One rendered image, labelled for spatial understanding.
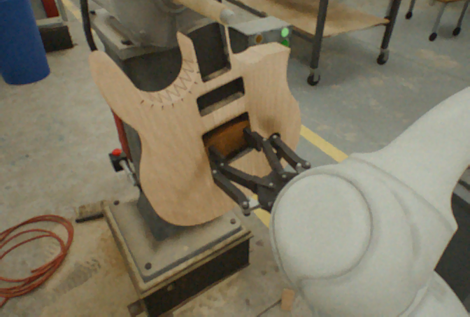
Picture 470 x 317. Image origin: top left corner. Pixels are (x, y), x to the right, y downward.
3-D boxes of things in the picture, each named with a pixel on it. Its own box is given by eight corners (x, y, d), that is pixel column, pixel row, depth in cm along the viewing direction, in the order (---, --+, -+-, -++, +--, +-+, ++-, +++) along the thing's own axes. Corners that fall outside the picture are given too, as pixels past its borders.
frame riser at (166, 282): (102, 244, 168) (89, 210, 153) (208, 194, 195) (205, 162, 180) (138, 335, 134) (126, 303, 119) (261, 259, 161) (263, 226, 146)
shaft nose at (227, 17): (233, 17, 59) (223, 26, 59) (228, 5, 57) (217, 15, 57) (240, 20, 58) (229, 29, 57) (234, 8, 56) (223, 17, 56)
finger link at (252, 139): (257, 141, 59) (260, 138, 59) (236, 122, 64) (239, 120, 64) (258, 152, 61) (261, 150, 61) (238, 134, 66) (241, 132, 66)
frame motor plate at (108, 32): (84, 21, 105) (80, 9, 103) (156, 9, 116) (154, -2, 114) (122, 61, 82) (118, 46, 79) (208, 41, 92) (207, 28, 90)
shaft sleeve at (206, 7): (189, -4, 71) (177, 5, 71) (181, -18, 69) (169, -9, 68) (236, 17, 59) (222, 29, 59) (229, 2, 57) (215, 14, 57)
